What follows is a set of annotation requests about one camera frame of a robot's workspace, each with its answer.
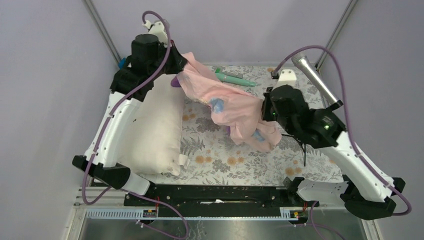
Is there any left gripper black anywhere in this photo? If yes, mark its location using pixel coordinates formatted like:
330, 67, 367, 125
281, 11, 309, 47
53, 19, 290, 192
149, 39, 188, 80

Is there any pink purple pillowcase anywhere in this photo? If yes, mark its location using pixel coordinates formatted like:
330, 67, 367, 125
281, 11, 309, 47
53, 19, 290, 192
176, 52, 282, 152

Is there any white pillow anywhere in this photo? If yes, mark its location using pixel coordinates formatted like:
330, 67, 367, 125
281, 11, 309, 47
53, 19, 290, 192
118, 74, 190, 176

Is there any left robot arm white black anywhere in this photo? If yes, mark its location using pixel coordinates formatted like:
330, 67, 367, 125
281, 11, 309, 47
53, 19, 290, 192
72, 33, 187, 206

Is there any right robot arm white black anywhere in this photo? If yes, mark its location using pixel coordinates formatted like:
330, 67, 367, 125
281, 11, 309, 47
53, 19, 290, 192
262, 85, 406, 220

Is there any silver microphone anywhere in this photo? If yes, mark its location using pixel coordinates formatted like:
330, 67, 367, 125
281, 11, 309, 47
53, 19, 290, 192
290, 52, 344, 111

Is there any green toy flashlight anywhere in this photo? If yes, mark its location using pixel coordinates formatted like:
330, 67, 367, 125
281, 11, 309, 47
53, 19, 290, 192
215, 67, 256, 87

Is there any blue white block toy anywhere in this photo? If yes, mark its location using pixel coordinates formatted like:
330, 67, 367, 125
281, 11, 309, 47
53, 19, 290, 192
118, 57, 127, 69

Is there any floral table cloth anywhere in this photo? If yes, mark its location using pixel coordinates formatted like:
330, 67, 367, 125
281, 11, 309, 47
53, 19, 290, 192
97, 64, 345, 187

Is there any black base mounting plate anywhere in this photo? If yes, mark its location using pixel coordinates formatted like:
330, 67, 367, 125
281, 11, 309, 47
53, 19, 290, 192
124, 184, 313, 212

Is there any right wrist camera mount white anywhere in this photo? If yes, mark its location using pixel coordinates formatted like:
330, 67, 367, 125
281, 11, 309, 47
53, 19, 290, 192
273, 68, 297, 89

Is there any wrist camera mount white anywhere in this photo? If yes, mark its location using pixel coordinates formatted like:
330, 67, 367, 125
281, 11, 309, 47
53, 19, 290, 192
142, 20, 169, 46
273, 68, 297, 89

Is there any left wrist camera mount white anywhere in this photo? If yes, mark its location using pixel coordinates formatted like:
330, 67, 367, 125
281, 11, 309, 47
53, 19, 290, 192
142, 20, 169, 46

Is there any white slotted cable duct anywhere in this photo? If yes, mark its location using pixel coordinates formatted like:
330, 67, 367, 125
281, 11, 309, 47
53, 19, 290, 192
85, 207, 298, 221

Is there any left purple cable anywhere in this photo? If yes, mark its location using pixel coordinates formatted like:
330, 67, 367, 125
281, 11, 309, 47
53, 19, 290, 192
81, 10, 190, 240

